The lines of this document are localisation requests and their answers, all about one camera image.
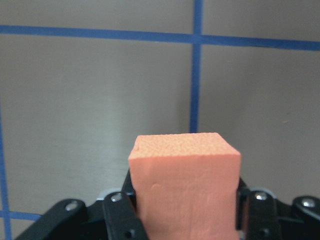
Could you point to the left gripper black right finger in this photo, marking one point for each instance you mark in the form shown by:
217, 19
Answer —
256, 213

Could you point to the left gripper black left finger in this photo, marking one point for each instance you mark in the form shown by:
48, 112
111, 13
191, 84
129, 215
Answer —
119, 212

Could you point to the orange foam block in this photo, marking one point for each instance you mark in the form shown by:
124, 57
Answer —
185, 186

